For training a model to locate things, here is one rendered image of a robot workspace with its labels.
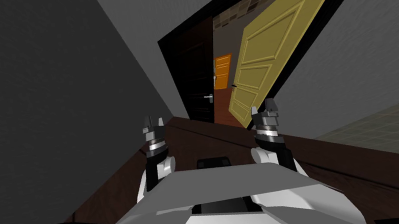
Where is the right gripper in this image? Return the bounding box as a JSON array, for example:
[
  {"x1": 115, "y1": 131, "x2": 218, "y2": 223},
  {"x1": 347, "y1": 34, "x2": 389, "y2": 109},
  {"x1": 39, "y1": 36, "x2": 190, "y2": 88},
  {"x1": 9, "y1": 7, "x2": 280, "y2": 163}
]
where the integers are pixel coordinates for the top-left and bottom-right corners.
[{"x1": 248, "y1": 97, "x2": 281, "y2": 130}]

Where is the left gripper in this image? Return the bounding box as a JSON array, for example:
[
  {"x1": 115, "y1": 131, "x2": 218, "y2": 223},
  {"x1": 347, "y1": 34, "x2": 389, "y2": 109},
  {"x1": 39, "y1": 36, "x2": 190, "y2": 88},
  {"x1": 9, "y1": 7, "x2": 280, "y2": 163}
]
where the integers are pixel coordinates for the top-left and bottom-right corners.
[{"x1": 139, "y1": 113, "x2": 168, "y2": 144}]

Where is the orange door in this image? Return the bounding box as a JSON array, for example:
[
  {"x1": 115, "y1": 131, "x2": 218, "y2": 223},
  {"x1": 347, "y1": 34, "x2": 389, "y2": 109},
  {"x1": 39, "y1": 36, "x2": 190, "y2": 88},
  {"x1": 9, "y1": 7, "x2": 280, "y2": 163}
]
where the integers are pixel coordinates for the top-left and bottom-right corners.
[{"x1": 209, "y1": 53, "x2": 238, "y2": 91}]

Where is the dark brown door leaf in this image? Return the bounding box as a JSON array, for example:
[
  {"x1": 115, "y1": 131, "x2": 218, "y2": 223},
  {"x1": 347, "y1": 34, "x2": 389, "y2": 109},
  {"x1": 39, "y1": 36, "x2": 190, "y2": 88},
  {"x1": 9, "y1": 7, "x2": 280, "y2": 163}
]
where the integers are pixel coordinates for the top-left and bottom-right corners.
[{"x1": 167, "y1": 15, "x2": 230, "y2": 128}]

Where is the yellow panelled door leaf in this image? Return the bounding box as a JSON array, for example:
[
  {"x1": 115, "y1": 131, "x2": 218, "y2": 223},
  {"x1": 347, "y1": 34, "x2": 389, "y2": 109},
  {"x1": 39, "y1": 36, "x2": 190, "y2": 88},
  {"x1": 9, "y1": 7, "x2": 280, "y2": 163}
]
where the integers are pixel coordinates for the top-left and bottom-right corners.
[{"x1": 210, "y1": 0, "x2": 391, "y2": 132}]

